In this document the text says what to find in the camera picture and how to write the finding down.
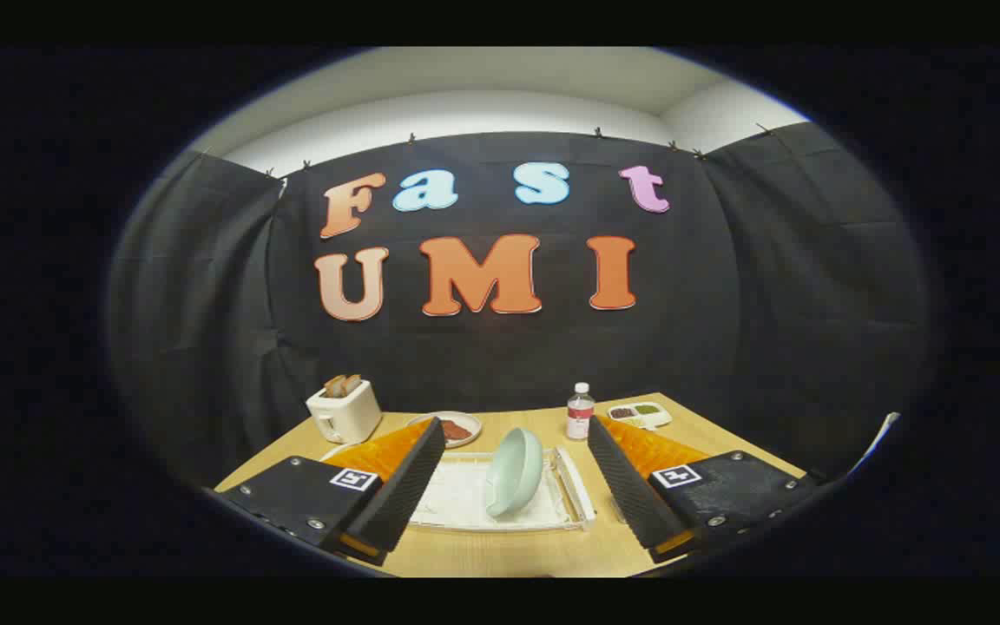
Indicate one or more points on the clear red label water bottle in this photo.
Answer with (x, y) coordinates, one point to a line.
(580, 421)

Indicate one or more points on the red meat piece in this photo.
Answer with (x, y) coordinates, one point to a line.
(457, 430)

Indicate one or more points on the light green plate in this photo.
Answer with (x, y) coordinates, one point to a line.
(513, 473)

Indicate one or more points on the brown toast slice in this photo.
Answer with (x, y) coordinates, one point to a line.
(333, 387)
(352, 383)

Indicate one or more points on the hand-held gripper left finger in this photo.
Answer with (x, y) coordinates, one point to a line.
(404, 486)

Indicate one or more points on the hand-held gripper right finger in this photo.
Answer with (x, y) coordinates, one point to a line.
(630, 486)

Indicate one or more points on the white toaster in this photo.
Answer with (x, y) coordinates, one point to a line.
(348, 418)

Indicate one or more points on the white divided tray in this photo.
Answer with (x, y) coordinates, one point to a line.
(661, 420)

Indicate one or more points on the white plate with meat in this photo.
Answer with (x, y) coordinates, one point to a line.
(420, 422)

